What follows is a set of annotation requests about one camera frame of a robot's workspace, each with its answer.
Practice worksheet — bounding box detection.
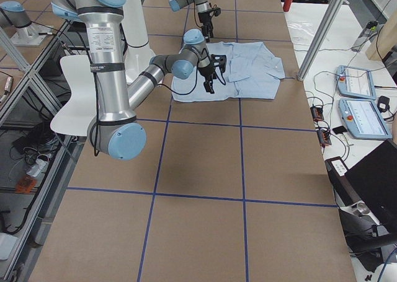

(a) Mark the near blue teach pendant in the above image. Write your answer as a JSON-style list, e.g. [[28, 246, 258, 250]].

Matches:
[[338, 98, 392, 140]]

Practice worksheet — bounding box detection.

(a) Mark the clear plastic bag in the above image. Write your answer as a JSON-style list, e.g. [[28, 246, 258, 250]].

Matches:
[[287, 20, 316, 46]]

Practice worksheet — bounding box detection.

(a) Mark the white chair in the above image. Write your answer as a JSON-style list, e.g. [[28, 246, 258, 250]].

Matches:
[[50, 55, 96, 136]]

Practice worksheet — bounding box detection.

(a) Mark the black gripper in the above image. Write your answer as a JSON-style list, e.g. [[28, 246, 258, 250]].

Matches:
[[198, 11, 213, 42], [198, 64, 216, 94]]

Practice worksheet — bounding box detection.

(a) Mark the brown paper table cover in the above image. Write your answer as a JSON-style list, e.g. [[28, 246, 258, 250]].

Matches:
[[30, 0, 355, 281]]

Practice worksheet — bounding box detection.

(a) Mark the far blue teach pendant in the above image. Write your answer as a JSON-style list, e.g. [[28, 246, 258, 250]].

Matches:
[[336, 65, 377, 100]]

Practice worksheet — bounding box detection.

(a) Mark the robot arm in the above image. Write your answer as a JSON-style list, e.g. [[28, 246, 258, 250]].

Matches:
[[51, 0, 216, 160], [169, 0, 221, 42]]

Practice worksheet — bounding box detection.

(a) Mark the orange usb hub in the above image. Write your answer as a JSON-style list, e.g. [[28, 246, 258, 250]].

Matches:
[[317, 128, 332, 148], [310, 105, 324, 122]]

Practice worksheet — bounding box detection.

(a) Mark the black laptop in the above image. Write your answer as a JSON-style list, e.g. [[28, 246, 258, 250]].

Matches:
[[346, 140, 396, 231]]

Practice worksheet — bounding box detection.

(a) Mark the aluminium frame post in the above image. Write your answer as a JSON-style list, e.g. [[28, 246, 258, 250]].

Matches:
[[297, 0, 344, 81]]

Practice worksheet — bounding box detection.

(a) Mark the left orange usb hub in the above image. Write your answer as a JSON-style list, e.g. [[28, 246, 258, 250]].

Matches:
[[310, 105, 324, 122]]

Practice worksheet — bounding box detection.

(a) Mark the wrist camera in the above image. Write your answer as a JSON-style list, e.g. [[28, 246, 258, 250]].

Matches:
[[212, 6, 221, 17], [211, 54, 227, 74]]

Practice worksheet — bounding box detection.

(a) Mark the dark box with label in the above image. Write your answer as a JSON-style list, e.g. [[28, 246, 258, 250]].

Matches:
[[324, 157, 370, 217]]

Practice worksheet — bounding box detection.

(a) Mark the right orange usb hub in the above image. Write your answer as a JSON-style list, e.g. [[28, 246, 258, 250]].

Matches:
[[317, 128, 332, 148]]

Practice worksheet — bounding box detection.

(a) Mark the light blue button shirt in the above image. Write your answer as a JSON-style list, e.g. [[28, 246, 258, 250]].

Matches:
[[171, 42, 285, 102]]

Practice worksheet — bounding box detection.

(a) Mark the blue teach pendant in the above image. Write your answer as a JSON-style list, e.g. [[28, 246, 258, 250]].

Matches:
[[336, 65, 377, 100], [338, 98, 392, 140]]

